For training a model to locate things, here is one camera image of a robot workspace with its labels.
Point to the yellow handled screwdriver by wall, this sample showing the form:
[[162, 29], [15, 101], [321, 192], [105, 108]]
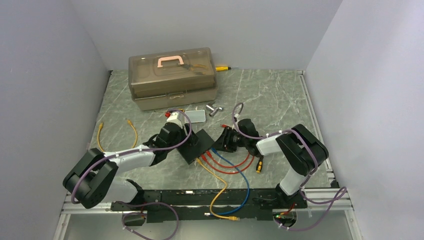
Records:
[[223, 68]]

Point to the chrome socket adapter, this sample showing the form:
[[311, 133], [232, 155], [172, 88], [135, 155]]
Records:
[[213, 110]]

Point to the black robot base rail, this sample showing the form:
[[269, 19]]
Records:
[[165, 205]]

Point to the brown translucent toolbox pink handle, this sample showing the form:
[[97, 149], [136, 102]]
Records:
[[171, 79]]

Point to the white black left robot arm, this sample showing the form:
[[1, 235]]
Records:
[[91, 178]]

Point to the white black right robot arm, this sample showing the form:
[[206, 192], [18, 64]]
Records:
[[303, 151]]

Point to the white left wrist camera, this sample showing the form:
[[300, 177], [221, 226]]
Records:
[[176, 118]]

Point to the small white switch box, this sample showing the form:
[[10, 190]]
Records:
[[195, 116]]

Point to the black orange stubby screwdriver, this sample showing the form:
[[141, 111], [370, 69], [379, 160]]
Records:
[[259, 165]]

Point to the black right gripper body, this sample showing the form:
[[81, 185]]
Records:
[[233, 140]]

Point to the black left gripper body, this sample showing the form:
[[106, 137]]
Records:
[[181, 135]]

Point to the black network switch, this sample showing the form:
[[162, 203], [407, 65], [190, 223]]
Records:
[[200, 144]]

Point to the black yellow screwdriver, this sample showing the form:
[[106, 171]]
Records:
[[169, 110]]

